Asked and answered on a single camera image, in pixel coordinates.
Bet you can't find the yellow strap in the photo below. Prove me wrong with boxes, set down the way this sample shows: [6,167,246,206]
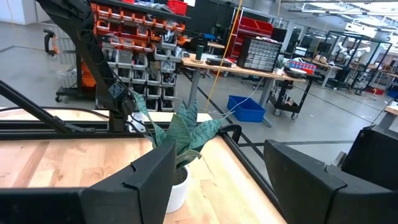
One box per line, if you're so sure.
[205,0,244,110]

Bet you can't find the red plastic bin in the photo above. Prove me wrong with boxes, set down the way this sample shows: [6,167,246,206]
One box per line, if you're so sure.
[167,0,188,16]

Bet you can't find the black small-drawer cabinet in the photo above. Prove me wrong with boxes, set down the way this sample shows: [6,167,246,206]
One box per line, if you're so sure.
[238,36,283,73]

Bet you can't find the black wheeled wire cart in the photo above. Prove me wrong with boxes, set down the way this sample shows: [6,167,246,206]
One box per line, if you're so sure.
[43,29,97,103]

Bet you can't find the white plant pot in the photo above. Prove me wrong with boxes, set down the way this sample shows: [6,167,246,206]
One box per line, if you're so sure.
[165,164,192,214]

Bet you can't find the wooden top workbench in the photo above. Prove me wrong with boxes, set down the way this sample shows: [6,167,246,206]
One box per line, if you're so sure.
[180,54,307,108]

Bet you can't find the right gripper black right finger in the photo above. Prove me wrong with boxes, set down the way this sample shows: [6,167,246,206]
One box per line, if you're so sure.
[263,139,398,224]

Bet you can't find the small potted plant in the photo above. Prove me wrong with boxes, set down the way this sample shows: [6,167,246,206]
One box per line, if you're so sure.
[275,57,285,75]

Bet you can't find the black flat case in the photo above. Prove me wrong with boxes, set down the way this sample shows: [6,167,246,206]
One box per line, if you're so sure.
[205,57,233,68]

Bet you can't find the wooden side table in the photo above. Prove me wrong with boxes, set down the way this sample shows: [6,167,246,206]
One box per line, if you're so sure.
[384,101,398,131]

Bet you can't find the white cable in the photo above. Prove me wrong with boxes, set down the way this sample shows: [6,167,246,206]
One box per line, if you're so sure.
[198,76,265,118]

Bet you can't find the red storage shelf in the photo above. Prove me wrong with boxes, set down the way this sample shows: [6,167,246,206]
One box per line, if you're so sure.
[228,16,274,60]

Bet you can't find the black box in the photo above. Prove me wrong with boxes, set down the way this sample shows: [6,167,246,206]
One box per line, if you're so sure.
[341,126,398,191]

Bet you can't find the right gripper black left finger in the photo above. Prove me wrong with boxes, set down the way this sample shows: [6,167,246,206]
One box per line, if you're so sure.
[0,141,177,224]

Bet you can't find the parts bin rack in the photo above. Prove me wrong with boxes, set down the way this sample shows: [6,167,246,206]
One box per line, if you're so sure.
[90,0,190,113]

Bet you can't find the thin black cable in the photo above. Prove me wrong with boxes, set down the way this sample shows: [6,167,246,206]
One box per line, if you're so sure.
[0,106,109,121]

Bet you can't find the blue plastic bin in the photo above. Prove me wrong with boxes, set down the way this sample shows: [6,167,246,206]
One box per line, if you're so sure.
[226,95,267,123]

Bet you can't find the row of colourful boxes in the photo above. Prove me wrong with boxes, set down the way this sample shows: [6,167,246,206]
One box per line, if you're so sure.
[289,59,317,75]

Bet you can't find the green snake plant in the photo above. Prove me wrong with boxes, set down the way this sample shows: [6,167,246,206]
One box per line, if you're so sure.
[132,91,234,170]

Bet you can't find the black diagonal frame strut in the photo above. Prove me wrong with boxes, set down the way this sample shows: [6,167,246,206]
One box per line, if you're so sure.
[0,80,96,134]

